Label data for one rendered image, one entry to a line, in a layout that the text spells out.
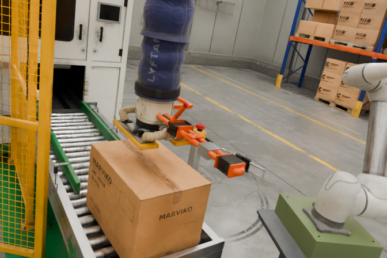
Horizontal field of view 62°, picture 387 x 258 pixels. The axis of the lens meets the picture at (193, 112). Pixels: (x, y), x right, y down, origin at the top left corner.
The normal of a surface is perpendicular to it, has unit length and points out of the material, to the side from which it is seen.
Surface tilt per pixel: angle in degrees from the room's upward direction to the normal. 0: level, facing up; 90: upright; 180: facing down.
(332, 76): 87
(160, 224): 90
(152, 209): 90
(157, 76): 75
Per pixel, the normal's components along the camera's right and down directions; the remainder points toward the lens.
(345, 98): -0.84, 0.00
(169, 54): 0.34, -0.04
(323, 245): 0.19, 0.32
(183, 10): 0.63, 0.10
